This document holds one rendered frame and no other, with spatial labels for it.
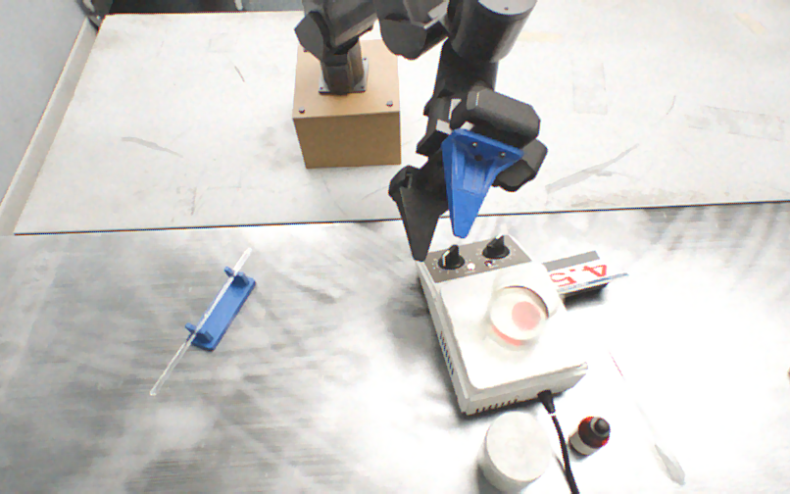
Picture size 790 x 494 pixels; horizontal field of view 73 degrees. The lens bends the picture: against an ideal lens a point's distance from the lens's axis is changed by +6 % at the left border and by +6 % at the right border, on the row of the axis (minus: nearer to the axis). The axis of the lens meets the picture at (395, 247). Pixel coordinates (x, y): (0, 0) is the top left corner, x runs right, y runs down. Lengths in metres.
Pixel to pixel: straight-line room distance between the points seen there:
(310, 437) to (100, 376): 0.26
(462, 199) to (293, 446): 0.34
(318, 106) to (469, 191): 0.36
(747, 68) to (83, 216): 1.02
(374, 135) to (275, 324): 0.29
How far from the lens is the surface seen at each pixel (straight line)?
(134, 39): 1.10
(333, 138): 0.73
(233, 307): 0.66
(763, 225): 0.83
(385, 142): 0.73
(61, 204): 0.87
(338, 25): 0.63
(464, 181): 0.40
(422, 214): 0.49
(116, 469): 0.66
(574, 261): 0.70
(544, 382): 0.55
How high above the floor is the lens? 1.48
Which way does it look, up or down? 58 degrees down
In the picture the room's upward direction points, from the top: 3 degrees counter-clockwise
